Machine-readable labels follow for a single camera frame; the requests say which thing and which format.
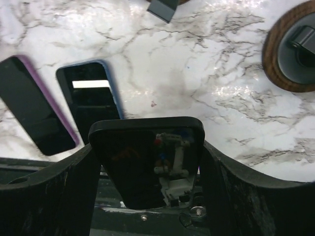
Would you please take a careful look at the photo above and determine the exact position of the blue phone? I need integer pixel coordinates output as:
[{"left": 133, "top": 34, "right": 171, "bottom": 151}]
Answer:
[{"left": 56, "top": 59, "right": 125, "bottom": 144}]

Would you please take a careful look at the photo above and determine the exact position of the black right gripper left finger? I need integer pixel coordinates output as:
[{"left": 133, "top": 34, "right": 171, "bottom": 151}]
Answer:
[{"left": 0, "top": 145, "right": 101, "bottom": 236}]

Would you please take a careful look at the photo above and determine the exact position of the black mounting rail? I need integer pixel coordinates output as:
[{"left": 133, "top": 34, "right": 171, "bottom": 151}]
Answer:
[{"left": 0, "top": 152, "right": 210, "bottom": 236}]

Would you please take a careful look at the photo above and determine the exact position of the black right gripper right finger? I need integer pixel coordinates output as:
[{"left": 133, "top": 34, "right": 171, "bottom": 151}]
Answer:
[{"left": 200, "top": 143, "right": 315, "bottom": 236}]

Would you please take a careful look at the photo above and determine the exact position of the pink phone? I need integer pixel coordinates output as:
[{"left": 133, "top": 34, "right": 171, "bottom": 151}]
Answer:
[{"left": 0, "top": 55, "right": 79, "bottom": 156}]

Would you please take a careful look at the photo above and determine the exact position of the brown base phone stand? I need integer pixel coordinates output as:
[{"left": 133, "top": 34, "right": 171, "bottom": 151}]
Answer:
[{"left": 262, "top": 0, "right": 315, "bottom": 92}]

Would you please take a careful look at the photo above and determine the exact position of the black phone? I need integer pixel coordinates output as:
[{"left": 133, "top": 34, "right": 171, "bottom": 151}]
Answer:
[{"left": 88, "top": 117, "right": 205, "bottom": 210}]

